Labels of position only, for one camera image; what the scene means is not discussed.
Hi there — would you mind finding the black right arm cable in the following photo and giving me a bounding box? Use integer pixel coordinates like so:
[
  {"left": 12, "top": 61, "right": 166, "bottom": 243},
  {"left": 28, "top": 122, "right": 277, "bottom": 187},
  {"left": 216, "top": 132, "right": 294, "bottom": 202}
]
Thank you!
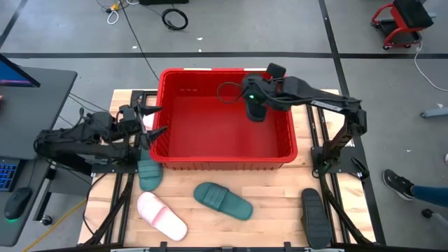
[{"left": 216, "top": 81, "right": 246, "bottom": 104}]

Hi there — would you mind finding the black floor box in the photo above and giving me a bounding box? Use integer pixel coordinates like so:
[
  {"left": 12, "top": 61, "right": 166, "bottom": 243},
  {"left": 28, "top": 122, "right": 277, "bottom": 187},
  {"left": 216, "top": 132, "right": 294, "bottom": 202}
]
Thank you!
[{"left": 139, "top": 0, "right": 190, "bottom": 6}]

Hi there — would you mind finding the backlit keyboard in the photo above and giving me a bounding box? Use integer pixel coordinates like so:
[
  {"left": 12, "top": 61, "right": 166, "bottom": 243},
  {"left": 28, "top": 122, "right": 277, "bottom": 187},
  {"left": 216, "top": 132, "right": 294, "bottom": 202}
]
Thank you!
[{"left": 0, "top": 157, "right": 20, "bottom": 193}]

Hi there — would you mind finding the black aluminium table frame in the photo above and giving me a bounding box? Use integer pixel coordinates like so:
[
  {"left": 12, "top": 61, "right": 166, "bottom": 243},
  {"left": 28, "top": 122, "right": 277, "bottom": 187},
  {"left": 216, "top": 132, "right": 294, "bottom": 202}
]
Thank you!
[{"left": 83, "top": 89, "right": 386, "bottom": 252}]

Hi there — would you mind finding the red plastic bin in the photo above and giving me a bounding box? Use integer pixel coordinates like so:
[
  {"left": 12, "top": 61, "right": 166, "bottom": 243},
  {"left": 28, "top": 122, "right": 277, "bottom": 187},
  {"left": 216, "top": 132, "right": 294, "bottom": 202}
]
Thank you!
[{"left": 149, "top": 67, "right": 299, "bottom": 172}]

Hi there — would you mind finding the red rolling stool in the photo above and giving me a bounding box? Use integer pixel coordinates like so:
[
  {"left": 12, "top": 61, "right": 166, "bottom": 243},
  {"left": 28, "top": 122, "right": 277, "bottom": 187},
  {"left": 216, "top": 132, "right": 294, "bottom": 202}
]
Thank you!
[{"left": 370, "top": 0, "right": 437, "bottom": 50}]

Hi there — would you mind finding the coiled black cable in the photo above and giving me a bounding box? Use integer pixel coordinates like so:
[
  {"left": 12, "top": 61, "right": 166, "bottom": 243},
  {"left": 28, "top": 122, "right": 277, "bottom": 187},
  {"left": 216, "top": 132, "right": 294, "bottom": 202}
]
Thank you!
[{"left": 160, "top": 8, "right": 189, "bottom": 32}]

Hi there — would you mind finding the grey metal bar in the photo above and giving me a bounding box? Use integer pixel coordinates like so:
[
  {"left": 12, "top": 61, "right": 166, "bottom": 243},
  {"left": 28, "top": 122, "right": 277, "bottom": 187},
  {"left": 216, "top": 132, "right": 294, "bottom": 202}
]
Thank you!
[{"left": 419, "top": 106, "right": 448, "bottom": 119}]

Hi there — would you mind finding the green slide sandal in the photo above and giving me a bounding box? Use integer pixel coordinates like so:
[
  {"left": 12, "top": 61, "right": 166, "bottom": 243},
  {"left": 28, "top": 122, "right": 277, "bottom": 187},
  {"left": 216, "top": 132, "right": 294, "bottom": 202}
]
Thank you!
[
  {"left": 192, "top": 181, "right": 254, "bottom": 221},
  {"left": 136, "top": 148, "right": 164, "bottom": 192}
]

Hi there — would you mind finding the black clamp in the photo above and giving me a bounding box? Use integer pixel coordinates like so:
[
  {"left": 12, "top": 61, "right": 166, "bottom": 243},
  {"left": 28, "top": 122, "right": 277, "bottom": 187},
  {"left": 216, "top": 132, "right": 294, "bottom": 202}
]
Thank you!
[{"left": 351, "top": 156, "right": 371, "bottom": 180}]

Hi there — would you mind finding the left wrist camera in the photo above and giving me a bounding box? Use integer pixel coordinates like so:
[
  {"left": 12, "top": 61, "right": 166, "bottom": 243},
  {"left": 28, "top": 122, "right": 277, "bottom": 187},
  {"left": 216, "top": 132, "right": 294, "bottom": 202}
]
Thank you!
[{"left": 119, "top": 104, "right": 138, "bottom": 124}]

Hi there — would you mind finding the computer monitor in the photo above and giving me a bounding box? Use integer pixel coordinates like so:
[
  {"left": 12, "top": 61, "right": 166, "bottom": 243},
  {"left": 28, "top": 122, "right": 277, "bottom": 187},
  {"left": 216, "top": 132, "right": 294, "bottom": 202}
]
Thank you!
[{"left": 0, "top": 52, "right": 41, "bottom": 88}]

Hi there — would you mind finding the person's leg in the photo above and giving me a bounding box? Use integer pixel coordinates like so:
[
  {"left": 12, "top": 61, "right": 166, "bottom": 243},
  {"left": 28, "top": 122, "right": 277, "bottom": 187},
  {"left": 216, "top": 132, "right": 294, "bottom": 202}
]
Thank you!
[{"left": 411, "top": 184, "right": 448, "bottom": 208}]

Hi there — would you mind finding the black computer mouse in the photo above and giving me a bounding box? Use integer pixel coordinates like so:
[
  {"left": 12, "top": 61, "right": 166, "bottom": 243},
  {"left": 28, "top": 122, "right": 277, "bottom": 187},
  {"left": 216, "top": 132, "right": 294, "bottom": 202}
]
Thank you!
[{"left": 3, "top": 187, "right": 33, "bottom": 222}]

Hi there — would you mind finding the long white floor cable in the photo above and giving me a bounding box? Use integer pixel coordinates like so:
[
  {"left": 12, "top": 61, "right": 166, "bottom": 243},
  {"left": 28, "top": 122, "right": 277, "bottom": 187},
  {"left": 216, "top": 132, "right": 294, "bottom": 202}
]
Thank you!
[{"left": 414, "top": 41, "right": 448, "bottom": 92}]

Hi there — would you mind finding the thin black floor cable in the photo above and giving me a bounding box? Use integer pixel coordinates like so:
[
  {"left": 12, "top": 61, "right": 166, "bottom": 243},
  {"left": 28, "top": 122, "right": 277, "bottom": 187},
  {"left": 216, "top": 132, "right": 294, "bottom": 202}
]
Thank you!
[{"left": 118, "top": 0, "right": 160, "bottom": 81}]

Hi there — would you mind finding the chair leg with caster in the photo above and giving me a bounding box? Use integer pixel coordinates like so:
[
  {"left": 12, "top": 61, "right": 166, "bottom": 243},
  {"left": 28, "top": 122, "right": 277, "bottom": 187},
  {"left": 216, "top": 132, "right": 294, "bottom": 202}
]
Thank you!
[{"left": 421, "top": 208, "right": 448, "bottom": 228}]

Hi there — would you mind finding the yellow floor cable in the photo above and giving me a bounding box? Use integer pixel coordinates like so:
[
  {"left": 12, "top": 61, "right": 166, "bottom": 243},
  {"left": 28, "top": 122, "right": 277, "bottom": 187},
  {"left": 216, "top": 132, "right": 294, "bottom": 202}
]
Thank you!
[{"left": 22, "top": 199, "right": 87, "bottom": 252}]

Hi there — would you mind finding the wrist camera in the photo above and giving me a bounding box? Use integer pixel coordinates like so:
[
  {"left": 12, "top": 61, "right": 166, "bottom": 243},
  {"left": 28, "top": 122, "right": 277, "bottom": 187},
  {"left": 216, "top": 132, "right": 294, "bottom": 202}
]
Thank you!
[
  {"left": 119, "top": 104, "right": 138, "bottom": 124},
  {"left": 266, "top": 62, "right": 287, "bottom": 80}
]

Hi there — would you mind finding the dark grey desk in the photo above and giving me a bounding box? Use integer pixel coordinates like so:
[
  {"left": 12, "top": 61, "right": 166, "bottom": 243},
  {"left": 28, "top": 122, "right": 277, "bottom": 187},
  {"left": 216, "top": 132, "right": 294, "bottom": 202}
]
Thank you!
[{"left": 0, "top": 66, "right": 78, "bottom": 248}]

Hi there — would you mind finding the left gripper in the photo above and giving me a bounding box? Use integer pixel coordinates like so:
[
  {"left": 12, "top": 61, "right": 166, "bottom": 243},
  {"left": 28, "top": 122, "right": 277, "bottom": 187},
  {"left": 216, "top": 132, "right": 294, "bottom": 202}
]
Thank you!
[{"left": 122, "top": 103, "right": 169, "bottom": 151}]

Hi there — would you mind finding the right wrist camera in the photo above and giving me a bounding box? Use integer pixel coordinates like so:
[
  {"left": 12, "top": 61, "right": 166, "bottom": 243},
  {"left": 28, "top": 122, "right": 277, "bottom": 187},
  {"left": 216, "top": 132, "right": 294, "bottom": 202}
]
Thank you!
[{"left": 266, "top": 62, "right": 287, "bottom": 80}]

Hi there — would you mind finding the person's shoe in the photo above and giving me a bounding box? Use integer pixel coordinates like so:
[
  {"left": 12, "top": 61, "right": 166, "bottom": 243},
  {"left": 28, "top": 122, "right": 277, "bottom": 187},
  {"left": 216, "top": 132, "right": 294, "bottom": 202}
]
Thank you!
[{"left": 381, "top": 169, "right": 416, "bottom": 202}]

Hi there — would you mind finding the pink slide sandal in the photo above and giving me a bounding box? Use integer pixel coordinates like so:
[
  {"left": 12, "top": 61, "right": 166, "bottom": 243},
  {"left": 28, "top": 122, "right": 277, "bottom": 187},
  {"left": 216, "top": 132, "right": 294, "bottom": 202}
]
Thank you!
[
  {"left": 142, "top": 112, "right": 155, "bottom": 131},
  {"left": 136, "top": 191, "right": 188, "bottom": 242}
]

